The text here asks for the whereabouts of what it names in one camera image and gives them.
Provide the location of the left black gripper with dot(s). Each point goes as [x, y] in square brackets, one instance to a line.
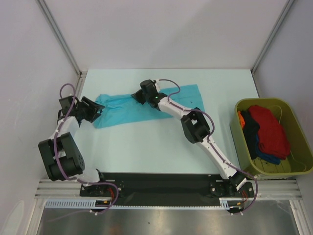
[92, 108]

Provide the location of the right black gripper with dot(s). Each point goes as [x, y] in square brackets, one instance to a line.
[140, 95]

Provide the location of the turquoise t shirt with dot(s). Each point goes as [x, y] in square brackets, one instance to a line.
[122, 109]

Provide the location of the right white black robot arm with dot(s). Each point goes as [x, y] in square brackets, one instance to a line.
[197, 125]

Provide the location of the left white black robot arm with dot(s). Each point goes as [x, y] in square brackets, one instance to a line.
[60, 154]

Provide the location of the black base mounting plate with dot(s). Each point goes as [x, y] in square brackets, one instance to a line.
[151, 189]

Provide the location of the orange t shirt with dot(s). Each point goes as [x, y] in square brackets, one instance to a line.
[241, 119]

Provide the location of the black t shirt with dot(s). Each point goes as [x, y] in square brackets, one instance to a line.
[250, 132]

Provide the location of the blue t shirt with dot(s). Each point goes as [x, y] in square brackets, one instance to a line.
[265, 156]

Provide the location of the olive green plastic bin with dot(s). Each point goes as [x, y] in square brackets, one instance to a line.
[300, 159]

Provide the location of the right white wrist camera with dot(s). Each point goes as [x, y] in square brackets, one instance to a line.
[156, 84]

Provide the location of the aluminium front rail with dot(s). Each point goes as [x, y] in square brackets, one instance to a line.
[267, 190]

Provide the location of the left aluminium frame post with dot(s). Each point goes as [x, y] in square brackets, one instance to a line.
[58, 35]

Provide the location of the aluminium frame post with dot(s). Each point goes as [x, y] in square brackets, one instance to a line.
[273, 33]
[58, 35]

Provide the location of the white slotted cable duct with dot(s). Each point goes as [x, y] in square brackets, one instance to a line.
[94, 204]

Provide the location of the right aluminium frame post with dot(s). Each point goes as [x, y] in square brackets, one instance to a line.
[273, 33]

